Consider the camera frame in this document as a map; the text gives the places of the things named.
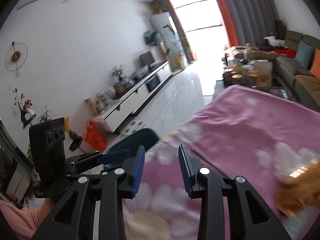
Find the orange snack wrapper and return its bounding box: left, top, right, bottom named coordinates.
left=276, top=162, right=319, bottom=217

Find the cluttered black coffee table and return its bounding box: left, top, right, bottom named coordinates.
left=222, top=46, right=293, bottom=100

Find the teal cushion far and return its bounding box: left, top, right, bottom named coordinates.
left=295, top=41, right=314, bottom=68

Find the teal trash bin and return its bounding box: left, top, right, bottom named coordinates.
left=104, top=128, right=160, bottom=171

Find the dark green sofa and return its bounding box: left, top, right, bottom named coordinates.
left=274, top=30, right=319, bottom=112

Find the tall green potted plant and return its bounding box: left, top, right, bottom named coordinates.
left=162, top=23, right=189, bottom=72

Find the orange cushion far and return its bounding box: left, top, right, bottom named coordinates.
left=310, top=49, right=320, bottom=79

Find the grey orange curtain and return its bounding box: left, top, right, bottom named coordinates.
left=216, top=0, right=279, bottom=47

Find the pink sleeve left forearm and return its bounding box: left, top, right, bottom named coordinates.
left=1, top=198, right=54, bottom=239

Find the white standing air conditioner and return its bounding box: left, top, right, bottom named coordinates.
left=150, top=12, right=185, bottom=72

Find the white bathroom scale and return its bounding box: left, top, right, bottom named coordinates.
left=121, top=120, right=145, bottom=136

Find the small black monitor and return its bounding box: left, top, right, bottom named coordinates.
left=139, top=51, right=155, bottom=67

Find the white black tv cabinet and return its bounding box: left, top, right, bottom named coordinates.
left=93, top=62, right=172, bottom=133

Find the pink floral table blanket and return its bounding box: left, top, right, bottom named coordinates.
left=123, top=85, right=319, bottom=239

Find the orange plastic bag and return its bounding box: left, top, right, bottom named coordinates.
left=83, top=120, right=107, bottom=152

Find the round wall clock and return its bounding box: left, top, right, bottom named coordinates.
left=4, top=42, right=28, bottom=77

